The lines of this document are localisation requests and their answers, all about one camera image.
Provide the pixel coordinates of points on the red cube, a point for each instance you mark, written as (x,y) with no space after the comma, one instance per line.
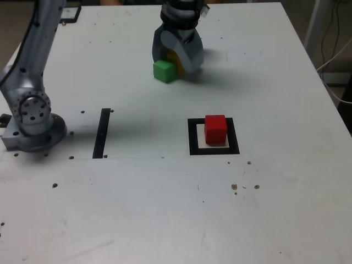
(215,129)

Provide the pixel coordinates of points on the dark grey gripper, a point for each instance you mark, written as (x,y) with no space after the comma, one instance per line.
(188,34)

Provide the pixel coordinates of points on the black tape strip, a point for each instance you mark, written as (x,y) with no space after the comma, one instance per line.
(101,134)

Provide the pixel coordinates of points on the black flat device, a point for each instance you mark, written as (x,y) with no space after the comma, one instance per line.
(70,13)

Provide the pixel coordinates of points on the white metal post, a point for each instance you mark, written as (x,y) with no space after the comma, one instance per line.
(314,24)

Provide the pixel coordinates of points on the yellow cube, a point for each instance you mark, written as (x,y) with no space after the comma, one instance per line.
(176,59)

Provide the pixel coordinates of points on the black tape square outline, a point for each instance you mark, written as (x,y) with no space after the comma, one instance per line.
(192,137)

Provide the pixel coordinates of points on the green cube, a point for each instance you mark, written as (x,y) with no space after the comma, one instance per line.
(163,71)

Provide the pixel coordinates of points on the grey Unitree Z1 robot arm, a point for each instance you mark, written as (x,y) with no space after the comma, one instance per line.
(30,110)

